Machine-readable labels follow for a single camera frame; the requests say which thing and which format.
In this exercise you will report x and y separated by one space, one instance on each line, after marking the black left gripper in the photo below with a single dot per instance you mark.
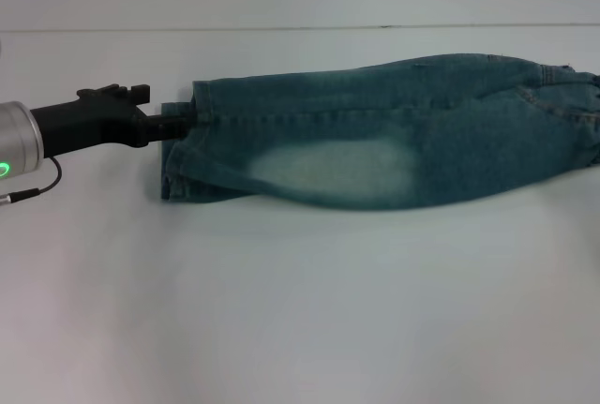
94 123

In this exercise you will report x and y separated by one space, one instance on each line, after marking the blue denim shorts with print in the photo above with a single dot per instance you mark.
375 118

